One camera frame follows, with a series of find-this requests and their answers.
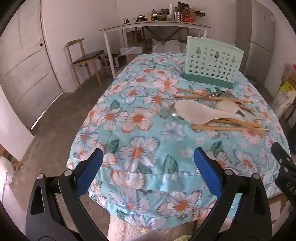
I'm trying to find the white table with wooden top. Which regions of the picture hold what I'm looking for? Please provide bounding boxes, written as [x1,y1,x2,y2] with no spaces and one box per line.
[98,20,211,79]

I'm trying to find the green plastic utensil basket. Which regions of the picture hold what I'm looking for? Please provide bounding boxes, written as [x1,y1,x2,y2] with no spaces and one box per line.
[184,36,245,90]

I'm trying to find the white plastic bag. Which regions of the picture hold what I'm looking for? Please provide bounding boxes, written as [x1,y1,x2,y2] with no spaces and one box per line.
[0,156,15,186]

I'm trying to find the white panel door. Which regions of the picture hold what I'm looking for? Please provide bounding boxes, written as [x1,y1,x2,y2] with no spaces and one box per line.
[0,5,63,131]

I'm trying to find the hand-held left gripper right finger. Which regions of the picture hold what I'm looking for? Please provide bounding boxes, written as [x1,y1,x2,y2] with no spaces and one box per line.
[193,147,271,241]

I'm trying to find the wooden chopstick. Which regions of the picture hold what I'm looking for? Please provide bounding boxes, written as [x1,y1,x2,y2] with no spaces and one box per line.
[192,125,269,132]
[208,94,256,112]
[228,120,268,136]
[214,119,263,128]
[173,95,254,104]
[177,87,218,95]

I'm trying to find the small white rice paddle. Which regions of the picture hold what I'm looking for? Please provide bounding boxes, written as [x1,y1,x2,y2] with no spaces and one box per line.
[215,101,265,120]

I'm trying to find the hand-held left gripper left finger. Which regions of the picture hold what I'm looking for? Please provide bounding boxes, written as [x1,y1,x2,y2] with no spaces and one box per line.
[25,148,109,241]

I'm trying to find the floral blue blanket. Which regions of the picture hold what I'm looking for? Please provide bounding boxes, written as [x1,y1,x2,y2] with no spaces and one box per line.
[67,53,291,230]

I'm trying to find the yellow and white rice bag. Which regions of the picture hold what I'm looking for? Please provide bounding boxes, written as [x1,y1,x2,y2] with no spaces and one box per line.
[272,81,296,119]

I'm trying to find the silver refrigerator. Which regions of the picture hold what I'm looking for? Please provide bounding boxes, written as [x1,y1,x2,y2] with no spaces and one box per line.
[235,0,276,85]

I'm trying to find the white box with clear wrap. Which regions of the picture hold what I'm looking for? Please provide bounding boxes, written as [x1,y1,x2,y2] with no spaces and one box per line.
[120,42,146,56]

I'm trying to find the wooden chair with dark seat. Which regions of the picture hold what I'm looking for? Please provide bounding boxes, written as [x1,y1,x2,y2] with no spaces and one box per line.
[66,38,109,89]

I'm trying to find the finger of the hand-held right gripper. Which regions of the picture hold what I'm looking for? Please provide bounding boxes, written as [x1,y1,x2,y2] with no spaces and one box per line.
[271,141,294,173]

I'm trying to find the short metal spoon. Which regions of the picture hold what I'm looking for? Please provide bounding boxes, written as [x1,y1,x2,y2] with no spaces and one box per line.
[218,90,237,100]

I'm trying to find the white sack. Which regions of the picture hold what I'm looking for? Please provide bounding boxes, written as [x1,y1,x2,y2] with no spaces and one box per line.
[152,39,183,54]

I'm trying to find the cola bottle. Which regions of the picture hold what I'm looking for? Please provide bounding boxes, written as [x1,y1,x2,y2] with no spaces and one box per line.
[182,7,196,23]

